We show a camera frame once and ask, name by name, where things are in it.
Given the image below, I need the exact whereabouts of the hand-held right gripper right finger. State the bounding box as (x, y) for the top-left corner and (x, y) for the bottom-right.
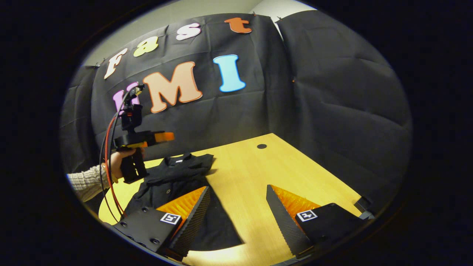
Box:
(266, 185), (366, 258)

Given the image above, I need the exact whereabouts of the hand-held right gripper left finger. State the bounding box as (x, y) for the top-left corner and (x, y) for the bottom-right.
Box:
(114, 186), (211, 259)

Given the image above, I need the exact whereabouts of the black collared shirt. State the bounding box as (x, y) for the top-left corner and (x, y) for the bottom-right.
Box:
(124, 153), (245, 252)

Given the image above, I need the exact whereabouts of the black backdrop cloth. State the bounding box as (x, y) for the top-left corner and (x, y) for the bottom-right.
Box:
(61, 10), (413, 209)

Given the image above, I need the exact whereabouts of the red cable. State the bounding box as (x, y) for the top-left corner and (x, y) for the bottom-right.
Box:
(104, 111), (127, 216)

